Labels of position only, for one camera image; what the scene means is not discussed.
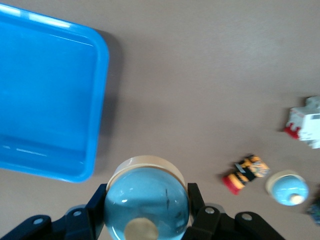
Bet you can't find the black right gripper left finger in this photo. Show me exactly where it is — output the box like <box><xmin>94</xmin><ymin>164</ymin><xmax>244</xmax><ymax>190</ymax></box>
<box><xmin>0</xmin><ymin>183</ymin><xmax>109</xmax><ymax>240</ymax></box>

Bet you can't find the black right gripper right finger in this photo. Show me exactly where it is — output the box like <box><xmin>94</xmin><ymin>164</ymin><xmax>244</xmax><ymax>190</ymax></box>
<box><xmin>186</xmin><ymin>182</ymin><xmax>287</xmax><ymax>240</ymax></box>

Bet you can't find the blue bell with wooden base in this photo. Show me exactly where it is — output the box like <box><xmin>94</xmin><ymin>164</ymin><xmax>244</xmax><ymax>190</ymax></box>
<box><xmin>103</xmin><ymin>154</ymin><xmax>191</xmax><ymax>240</ymax></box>
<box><xmin>265</xmin><ymin>169</ymin><xmax>310</xmax><ymax>207</ymax></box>

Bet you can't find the blue plastic tray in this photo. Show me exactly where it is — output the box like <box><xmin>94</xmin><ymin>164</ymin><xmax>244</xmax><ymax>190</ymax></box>
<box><xmin>0</xmin><ymin>3</ymin><xmax>110</xmax><ymax>185</ymax></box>

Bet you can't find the red push button blue body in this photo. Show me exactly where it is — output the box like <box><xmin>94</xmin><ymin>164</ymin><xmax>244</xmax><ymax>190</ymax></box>
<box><xmin>306</xmin><ymin>184</ymin><xmax>320</xmax><ymax>222</ymax></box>

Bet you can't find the white circuit breaker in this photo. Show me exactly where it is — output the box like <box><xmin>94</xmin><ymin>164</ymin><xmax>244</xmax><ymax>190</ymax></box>
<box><xmin>283</xmin><ymin>96</ymin><xmax>320</xmax><ymax>150</ymax></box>

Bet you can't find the red yellow emergency switch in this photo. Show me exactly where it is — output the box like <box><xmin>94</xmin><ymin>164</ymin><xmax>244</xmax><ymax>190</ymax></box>
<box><xmin>221</xmin><ymin>154</ymin><xmax>271</xmax><ymax>196</ymax></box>

